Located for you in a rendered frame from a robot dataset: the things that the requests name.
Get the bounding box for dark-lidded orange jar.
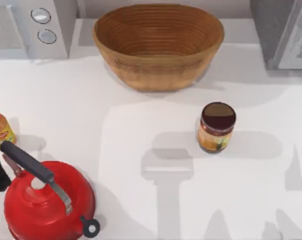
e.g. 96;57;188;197
196;101;237;154

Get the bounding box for brown wicker basket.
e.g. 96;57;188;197
92;3;225;93

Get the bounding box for red kettle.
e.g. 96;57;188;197
0;140;101;240

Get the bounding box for grey microwave knob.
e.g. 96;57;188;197
30;7;52;25
36;28;58;45

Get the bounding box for red-capped yellow bottle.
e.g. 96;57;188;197
0;106;17;149

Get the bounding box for grey cabinet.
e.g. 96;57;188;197
249;0;302;71

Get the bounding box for pale microwave oven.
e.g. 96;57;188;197
0;0;78;60

